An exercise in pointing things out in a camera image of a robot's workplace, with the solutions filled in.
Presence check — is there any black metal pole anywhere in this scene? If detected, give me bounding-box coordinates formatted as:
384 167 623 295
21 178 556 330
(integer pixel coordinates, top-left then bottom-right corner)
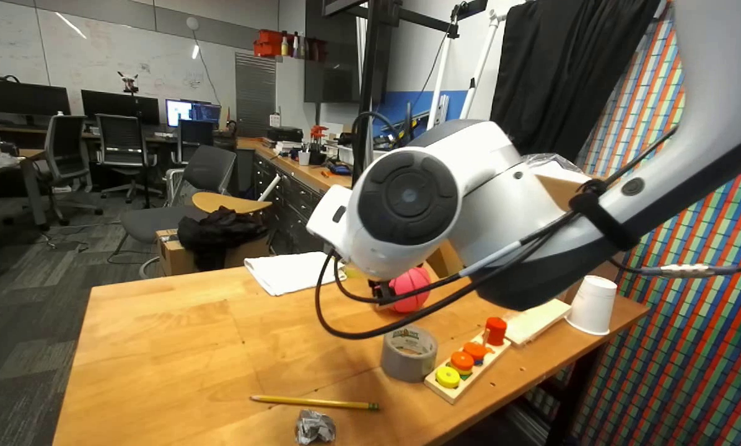
342 0 462 188

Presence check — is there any grey duct tape roll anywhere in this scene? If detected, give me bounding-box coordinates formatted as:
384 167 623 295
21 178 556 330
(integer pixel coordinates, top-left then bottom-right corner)
379 324 441 385

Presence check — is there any lit computer screen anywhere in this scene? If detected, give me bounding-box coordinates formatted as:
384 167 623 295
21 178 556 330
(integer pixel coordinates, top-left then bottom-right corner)
163 98 223 132

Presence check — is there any round wooden stool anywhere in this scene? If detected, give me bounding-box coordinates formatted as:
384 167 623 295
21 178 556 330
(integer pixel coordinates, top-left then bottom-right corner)
192 192 276 219

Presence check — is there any crumpled foil ball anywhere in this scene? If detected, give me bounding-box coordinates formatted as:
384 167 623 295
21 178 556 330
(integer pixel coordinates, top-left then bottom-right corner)
292 408 339 446

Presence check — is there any black looped wrist cable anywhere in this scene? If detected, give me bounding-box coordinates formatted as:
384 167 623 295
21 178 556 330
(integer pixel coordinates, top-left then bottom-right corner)
312 216 588 343

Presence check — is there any black computer monitor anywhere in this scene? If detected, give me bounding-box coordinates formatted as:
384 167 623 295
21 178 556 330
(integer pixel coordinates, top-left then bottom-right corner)
79 86 161 127
0 74 71 130

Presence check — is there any yellow wooden ring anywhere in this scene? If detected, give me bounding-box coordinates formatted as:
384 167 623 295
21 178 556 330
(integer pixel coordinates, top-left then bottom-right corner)
431 364 464 392

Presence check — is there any red wooden cylinder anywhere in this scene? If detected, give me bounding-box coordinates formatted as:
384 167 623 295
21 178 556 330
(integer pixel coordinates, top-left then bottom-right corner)
480 314 508 347

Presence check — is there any pale flat wooden board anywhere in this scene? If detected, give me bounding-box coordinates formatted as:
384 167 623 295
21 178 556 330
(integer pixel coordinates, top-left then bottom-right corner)
503 295 573 347

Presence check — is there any black hanging curtain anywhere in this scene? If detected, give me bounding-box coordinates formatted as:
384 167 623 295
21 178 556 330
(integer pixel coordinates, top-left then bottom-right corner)
490 0 663 164

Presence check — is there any pink rubber basketball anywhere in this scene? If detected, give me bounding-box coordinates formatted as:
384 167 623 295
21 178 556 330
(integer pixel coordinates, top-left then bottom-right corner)
381 264 435 317

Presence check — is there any white paper cup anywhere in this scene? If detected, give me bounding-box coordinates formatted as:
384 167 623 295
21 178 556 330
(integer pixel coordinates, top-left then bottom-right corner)
565 273 620 338

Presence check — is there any grey metal cabinet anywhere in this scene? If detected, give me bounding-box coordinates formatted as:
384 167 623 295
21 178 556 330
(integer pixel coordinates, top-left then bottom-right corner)
234 52 277 140

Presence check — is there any grey office chair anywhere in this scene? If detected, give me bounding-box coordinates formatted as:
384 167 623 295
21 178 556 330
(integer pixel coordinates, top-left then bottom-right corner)
119 146 238 251

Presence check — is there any blue board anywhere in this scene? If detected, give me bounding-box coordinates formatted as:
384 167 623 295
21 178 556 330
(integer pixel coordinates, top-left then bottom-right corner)
371 86 470 135

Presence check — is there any black cable with grey connector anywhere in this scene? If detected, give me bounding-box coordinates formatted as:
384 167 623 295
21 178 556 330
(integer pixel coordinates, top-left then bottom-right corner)
608 254 741 280

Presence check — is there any orange wooden ring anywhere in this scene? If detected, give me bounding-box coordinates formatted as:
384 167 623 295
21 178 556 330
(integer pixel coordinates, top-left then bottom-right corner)
462 339 490 364
448 350 475 375

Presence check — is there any black wall screen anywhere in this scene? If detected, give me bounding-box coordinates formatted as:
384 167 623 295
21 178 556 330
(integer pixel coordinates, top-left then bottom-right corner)
302 0 365 107

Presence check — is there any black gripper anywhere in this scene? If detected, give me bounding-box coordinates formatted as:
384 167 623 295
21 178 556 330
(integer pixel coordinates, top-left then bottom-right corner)
370 280 396 309

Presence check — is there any black bag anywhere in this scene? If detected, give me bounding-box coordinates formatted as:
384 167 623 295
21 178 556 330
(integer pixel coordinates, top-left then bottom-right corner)
176 207 266 273

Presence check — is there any white stand pole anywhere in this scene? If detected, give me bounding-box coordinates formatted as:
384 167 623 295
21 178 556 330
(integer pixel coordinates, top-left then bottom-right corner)
425 32 453 127

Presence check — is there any yellow pencil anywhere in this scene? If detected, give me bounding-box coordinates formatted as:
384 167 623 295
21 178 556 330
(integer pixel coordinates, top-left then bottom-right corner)
249 394 381 415

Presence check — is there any black office chair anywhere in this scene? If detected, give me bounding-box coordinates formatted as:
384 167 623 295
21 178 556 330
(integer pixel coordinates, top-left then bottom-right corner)
43 112 107 229
94 112 166 208

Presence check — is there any colourful woven pattern backdrop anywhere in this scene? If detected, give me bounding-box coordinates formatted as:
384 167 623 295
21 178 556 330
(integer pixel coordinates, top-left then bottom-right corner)
570 15 741 446

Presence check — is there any orange container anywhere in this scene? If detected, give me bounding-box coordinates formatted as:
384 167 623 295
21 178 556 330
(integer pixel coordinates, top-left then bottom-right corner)
254 27 287 59

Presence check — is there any wooden office desk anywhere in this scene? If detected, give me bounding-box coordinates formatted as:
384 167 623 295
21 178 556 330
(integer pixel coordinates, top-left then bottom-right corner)
0 146 49 280

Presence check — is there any wooden top workbench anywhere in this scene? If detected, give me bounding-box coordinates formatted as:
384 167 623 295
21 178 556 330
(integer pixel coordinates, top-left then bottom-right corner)
235 135 365 251

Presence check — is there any white paper sheet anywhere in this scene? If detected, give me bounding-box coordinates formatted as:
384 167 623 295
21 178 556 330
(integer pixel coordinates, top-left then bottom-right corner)
242 251 347 297

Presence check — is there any brown cardboard box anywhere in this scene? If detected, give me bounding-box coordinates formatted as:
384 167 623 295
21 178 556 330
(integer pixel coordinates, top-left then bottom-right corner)
425 171 630 292

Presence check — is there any wooden crate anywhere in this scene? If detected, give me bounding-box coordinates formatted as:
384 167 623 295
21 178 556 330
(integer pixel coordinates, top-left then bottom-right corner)
154 229 276 277

